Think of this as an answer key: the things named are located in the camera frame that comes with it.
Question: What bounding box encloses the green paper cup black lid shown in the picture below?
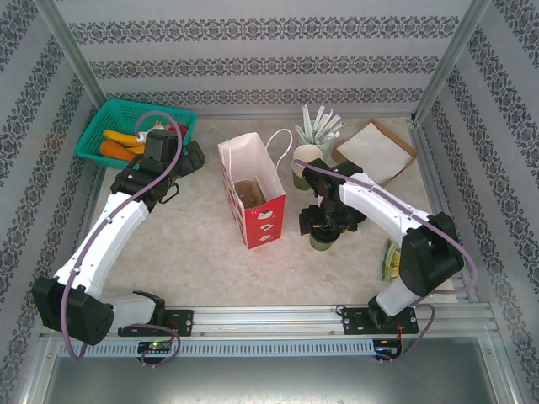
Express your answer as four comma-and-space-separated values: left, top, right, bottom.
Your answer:
309, 229, 340, 253

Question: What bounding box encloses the red and white paper bag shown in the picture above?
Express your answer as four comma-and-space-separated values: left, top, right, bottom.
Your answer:
217, 128, 294, 250

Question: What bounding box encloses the yellow toy banana bunch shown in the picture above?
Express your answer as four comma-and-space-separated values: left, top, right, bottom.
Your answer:
103, 120, 163, 149

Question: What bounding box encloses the orange toy carrot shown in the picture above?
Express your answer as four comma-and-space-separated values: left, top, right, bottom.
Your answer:
99, 141, 139, 164

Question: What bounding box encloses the teal plastic basket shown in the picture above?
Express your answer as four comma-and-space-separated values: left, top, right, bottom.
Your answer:
74, 98, 198, 169

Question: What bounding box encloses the stack of paper cups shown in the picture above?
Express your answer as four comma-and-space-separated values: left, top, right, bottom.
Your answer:
292, 145, 326, 191

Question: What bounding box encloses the mint green straw holder cup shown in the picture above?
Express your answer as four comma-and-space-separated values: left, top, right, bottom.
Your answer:
296, 124, 334, 157

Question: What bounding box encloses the yellow green candy packet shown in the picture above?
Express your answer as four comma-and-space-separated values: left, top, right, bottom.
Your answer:
381, 238, 401, 282

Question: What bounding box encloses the white paper napkin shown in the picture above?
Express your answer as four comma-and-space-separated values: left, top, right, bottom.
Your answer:
335, 122, 414, 186

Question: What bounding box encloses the brown cardboard tray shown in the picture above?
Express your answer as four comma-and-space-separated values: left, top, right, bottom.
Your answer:
330, 118, 420, 193

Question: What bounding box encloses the right small circuit board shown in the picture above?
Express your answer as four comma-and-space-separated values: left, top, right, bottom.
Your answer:
373, 339, 403, 359

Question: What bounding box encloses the small circuit board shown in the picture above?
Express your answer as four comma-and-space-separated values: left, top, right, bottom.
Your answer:
137, 339, 173, 354
373, 339, 403, 359

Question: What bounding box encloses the grey steel sheet panel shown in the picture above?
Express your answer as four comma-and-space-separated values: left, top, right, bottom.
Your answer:
19, 334, 521, 404

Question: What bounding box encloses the left small circuit board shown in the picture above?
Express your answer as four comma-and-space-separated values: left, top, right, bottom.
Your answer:
137, 339, 173, 354

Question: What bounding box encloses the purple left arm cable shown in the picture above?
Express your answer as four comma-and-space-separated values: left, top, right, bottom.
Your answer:
61, 110, 185, 370

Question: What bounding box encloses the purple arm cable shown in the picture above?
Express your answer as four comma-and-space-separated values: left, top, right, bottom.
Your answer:
293, 158, 479, 368
61, 110, 185, 370

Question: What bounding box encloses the thin black left gripper wire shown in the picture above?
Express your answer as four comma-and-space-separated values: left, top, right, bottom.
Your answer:
156, 181, 181, 204

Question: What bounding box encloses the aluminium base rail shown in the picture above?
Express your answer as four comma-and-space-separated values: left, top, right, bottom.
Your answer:
40, 305, 494, 338

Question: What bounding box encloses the aluminium frame post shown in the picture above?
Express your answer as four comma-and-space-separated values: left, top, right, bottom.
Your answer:
408, 0, 493, 124
32, 0, 109, 113

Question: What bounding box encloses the grey slotted cable duct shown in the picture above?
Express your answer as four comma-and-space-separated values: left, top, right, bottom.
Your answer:
56, 339, 376, 358

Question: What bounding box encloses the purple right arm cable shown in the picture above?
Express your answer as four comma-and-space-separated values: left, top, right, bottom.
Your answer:
293, 158, 479, 368

